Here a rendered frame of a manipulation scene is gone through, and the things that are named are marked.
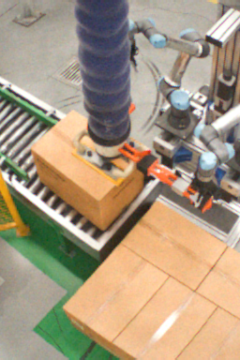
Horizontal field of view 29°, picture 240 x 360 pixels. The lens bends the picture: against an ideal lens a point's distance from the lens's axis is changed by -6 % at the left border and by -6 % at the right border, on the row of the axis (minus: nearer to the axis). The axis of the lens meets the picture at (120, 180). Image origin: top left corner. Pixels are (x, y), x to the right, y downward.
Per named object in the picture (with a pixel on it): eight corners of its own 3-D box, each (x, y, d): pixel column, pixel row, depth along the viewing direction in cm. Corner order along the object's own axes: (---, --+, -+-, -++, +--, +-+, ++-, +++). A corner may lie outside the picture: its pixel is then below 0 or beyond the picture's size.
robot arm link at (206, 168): (221, 158, 209) (207, 167, 206) (217, 172, 218) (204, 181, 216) (210, 146, 212) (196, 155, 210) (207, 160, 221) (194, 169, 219)
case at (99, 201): (39, 181, 334) (30, 147, 300) (78, 144, 349) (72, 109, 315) (103, 232, 312) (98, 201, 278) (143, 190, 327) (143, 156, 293)
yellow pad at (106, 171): (70, 154, 271) (69, 149, 267) (82, 142, 275) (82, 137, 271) (117, 187, 259) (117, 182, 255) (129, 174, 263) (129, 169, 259)
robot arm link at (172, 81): (164, 104, 286) (195, 38, 247) (152, 88, 294) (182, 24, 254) (179, 103, 292) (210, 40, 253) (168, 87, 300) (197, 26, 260)
